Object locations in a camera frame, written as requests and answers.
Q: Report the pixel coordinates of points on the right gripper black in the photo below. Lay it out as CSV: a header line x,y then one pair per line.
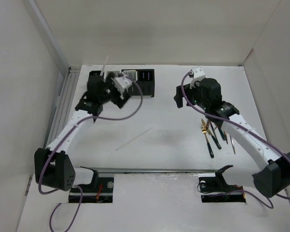
x,y
188,91

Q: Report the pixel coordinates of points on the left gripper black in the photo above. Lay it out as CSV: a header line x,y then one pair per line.
x,y
118,101

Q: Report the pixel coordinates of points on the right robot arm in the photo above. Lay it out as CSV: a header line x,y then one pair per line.
x,y
274,166

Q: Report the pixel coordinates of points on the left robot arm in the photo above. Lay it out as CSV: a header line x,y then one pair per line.
x,y
53,167

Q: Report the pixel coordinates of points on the white utensil holder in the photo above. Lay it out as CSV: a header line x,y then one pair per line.
x,y
97,72

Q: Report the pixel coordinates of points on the white insert cup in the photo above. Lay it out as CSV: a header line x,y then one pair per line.
x,y
131,74

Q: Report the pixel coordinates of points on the black utensil holder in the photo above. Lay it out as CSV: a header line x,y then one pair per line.
x,y
146,81

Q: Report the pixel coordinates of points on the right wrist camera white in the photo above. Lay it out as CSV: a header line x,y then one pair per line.
x,y
196,74

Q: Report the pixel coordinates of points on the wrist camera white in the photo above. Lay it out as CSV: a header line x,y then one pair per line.
x,y
196,74
122,83

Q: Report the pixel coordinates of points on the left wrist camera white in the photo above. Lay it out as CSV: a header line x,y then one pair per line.
x,y
122,83

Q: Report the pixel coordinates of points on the aluminium rail left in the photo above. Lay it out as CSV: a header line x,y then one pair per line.
x,y
62,104

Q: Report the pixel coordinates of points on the aluminium rail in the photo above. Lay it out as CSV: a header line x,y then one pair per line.
x,y
62,104
151,171

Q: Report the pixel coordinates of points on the aluminium rail front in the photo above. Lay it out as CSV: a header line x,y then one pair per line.
x,y
151,171

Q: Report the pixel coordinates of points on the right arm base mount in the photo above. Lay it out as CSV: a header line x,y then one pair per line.
x,y
214,189

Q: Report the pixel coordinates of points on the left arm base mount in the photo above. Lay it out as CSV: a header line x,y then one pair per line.
x,y
101,192

